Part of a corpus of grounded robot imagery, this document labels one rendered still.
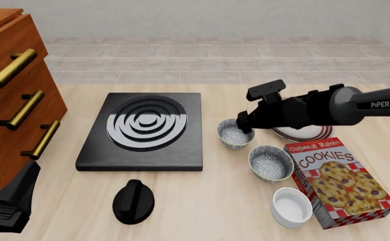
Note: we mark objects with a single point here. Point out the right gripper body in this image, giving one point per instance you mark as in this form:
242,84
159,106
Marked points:
265,115

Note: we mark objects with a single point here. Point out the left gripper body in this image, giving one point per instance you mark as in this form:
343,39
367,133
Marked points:
0,221

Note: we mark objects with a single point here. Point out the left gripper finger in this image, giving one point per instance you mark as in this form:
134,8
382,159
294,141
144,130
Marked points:
20,185

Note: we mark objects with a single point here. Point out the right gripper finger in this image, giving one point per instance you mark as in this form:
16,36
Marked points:
248,128
241,117

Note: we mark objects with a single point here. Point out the patterned black white bowl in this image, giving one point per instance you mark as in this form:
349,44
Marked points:
232,138
270,163

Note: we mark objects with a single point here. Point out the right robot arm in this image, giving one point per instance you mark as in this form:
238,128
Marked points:
349,108

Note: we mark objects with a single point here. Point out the small flat plate on stalk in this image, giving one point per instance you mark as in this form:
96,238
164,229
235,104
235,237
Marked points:
265,88

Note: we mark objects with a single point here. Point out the white plate with red rings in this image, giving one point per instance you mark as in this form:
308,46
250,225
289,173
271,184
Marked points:
302,133

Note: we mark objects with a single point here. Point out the flat black stove plate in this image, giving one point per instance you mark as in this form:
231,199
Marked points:
141,155

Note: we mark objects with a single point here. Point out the small wooden drawer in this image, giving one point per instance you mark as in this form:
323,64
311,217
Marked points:
17,140

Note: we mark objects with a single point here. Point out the medium wooden drawer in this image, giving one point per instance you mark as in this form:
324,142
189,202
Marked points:
0,110

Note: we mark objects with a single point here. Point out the white ramekin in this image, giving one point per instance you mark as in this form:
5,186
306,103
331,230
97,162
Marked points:
292,208

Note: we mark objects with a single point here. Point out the oatmeal raisin cookies box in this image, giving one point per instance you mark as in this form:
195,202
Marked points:
342,180

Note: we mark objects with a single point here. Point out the round black stove knob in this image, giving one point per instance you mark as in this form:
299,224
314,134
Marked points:
133,203

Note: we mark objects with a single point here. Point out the large wooden drawer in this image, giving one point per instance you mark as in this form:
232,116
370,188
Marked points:
14,42

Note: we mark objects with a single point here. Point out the wooden cabinet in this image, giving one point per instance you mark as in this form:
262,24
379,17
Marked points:
0,35

